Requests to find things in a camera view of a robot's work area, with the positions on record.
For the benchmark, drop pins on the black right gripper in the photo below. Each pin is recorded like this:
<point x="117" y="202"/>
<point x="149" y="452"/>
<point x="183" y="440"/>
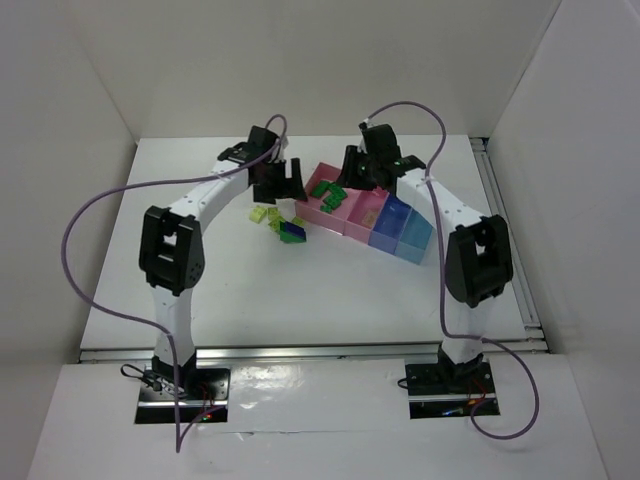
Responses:
<point x="361" y="173"/>

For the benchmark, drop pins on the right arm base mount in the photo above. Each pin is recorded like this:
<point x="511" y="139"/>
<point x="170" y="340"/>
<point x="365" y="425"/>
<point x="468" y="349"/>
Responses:
<point x="430" y="397"/>

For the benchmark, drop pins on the light blue container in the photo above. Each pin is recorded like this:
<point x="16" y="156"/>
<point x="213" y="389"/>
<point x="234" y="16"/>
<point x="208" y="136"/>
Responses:
<point x="414" y="239"/>

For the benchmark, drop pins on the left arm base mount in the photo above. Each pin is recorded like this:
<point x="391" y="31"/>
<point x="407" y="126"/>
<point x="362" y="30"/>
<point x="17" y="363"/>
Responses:
<point x="206" y="389"/>

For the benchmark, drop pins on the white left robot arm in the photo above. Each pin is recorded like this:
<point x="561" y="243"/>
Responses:
<point x="172" y="253"/>

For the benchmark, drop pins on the large pink container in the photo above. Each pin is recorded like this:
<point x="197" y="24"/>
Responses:
<point x="316" y="210"/>

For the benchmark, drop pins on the dark blue lego brick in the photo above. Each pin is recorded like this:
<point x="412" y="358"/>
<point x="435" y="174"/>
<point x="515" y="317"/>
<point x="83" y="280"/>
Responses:
<point x="290" y="226"/>

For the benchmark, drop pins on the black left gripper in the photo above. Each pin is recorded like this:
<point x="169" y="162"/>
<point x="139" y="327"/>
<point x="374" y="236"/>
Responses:
<point x="279" y="181"/>

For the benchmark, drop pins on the aluminium front rail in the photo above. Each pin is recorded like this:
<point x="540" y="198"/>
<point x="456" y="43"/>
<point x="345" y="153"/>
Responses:
<point x="272" y="353"/>

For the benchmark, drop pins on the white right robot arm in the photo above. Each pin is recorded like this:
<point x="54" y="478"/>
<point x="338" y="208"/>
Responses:
<point x="474" y="253"/>

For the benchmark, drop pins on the purple blue container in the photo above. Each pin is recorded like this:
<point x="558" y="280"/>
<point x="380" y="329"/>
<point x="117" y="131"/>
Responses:
<point x="389" y="225"/>

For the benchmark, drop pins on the green 2x4 lego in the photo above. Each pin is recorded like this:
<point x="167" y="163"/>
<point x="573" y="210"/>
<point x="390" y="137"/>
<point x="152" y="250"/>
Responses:
<point x="337" y="191"/>

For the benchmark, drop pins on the beige lego brick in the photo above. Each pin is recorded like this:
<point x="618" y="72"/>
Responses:
<point x="369" y="219"/>

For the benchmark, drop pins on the green sloped lego piece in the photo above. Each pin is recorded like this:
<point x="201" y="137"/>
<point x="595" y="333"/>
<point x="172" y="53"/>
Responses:
<point x="320" y="189"/>

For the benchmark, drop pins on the green stepped lego assembly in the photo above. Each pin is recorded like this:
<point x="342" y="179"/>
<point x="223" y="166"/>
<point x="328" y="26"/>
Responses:
<point x="333" y="201"/>

